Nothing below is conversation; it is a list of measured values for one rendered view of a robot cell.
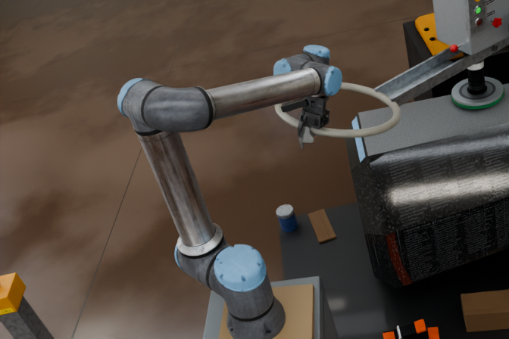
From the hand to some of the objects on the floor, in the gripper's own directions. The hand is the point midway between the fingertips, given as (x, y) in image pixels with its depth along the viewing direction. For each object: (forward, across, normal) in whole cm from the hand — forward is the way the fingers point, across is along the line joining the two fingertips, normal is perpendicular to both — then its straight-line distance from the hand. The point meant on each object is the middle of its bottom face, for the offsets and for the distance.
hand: (304, 141), depth 230 cm
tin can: (+104, +80, +52) cm, 141 cm away
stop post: (+146, -60, +52) cm, 167 cm away
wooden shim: (+100, +85, +34) cm, 135 cm away
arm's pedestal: (+123, -28, -31) cm, 130 cm away
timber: (+89, +59, -72) cm, 129 cm away
